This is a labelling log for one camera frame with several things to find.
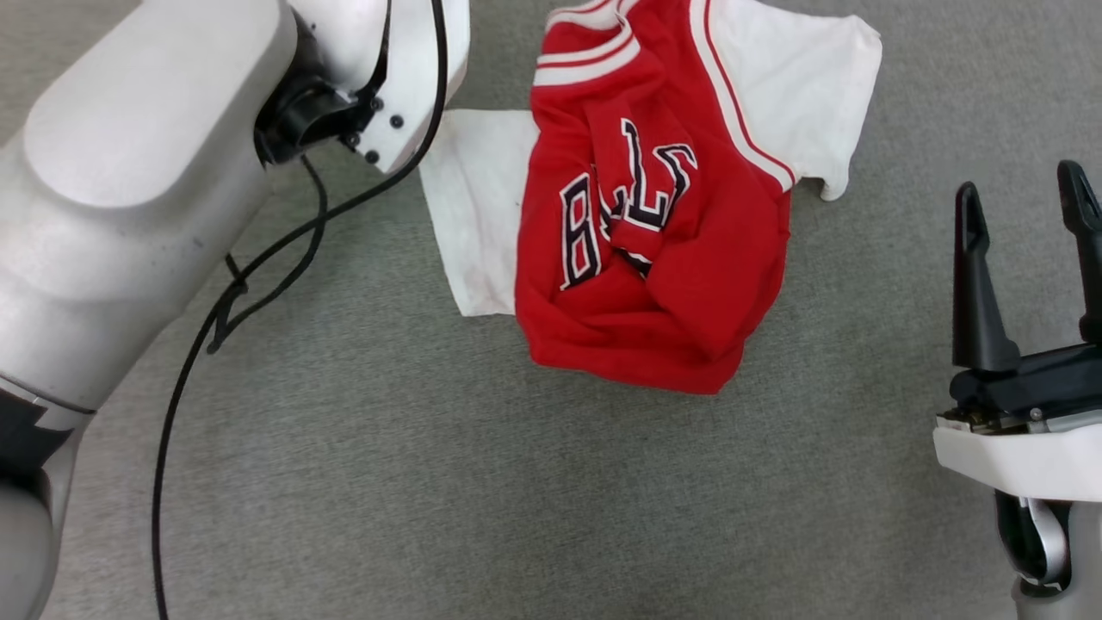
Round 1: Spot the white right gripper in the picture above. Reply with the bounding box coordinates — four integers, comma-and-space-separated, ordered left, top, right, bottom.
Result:
933, 160, 1102, 503

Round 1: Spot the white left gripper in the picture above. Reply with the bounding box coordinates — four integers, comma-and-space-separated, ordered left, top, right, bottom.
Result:
288, 0, 471, 174

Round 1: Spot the red white basketball jersey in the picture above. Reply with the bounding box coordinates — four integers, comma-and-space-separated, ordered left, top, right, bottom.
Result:
419, 0, 883, 396

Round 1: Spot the thin black cable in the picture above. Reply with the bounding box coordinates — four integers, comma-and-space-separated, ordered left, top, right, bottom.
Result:
207, 153, 330, 356
152, 0, 450, 620

